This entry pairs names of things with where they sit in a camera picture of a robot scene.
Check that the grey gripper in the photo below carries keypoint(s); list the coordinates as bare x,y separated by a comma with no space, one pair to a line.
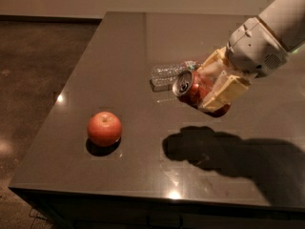
254,50

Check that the clear plastic water bottle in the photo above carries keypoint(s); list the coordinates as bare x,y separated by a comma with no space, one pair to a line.
163,76

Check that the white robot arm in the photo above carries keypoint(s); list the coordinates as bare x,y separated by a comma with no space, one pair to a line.
285,19

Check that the red apple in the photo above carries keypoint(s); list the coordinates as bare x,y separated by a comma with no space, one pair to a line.
104,129

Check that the red coke can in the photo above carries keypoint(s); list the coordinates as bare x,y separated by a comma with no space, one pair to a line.
190,88

